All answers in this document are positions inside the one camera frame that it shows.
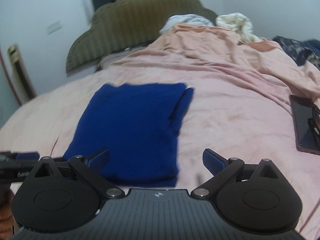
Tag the gold tower fan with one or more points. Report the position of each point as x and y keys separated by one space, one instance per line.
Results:
x=20 y=73

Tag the person's left hand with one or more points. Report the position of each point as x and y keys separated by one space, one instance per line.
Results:
x=7 y=219

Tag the black smartphone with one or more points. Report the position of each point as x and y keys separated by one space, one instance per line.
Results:
x=306 y=124

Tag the pink bed sheet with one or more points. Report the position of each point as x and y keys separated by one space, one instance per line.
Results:
x=224 y=115

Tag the dark patterned garment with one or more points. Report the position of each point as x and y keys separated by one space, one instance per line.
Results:
x=300 y=51

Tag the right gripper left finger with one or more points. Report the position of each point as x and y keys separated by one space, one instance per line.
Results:
x=59 y=197

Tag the blue knit sweater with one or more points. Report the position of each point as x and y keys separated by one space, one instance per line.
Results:
x=137 y=127

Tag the olive upholstered headboard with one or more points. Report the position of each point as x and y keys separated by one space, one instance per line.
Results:
x=127 y=23

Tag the white crumpled cloth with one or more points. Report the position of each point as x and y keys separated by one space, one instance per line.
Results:
x=191 y=19

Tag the cream crumpled duvet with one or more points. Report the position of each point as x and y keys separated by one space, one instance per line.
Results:
x=240 y=24

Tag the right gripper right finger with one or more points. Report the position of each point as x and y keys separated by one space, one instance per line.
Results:
x=251 y=197

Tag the peach blanket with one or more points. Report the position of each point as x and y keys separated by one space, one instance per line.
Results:
x=263 y=64

